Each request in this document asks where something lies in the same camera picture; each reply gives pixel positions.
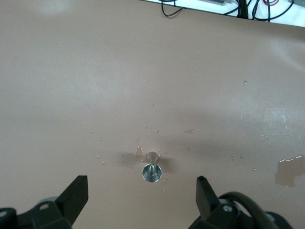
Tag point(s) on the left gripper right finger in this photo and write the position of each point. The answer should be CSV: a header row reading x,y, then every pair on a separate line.
x,y
205,198

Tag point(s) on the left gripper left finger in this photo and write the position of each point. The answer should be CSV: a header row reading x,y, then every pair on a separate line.
x,y
74,198

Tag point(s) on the steel jigger measuring cup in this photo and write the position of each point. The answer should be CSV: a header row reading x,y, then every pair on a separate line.
x,y
152,173

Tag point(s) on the spilled liquid puddle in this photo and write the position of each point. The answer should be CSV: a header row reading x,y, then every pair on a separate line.
x,y
288,171

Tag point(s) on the brown table mat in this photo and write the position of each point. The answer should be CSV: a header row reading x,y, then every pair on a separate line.
x,y
119,83

